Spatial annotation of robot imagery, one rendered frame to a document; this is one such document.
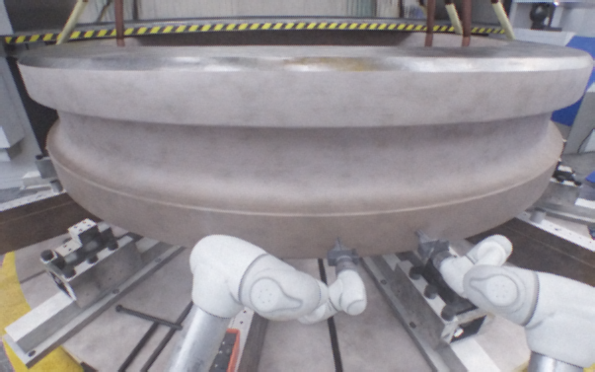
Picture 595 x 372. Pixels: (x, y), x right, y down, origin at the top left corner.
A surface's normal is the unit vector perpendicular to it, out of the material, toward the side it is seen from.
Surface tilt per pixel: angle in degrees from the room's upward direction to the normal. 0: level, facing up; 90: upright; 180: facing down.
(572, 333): 49
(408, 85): 90
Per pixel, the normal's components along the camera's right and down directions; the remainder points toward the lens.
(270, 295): -0.28, -0.23
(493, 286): -0.48, -0.26
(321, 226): 0.01, 0.48
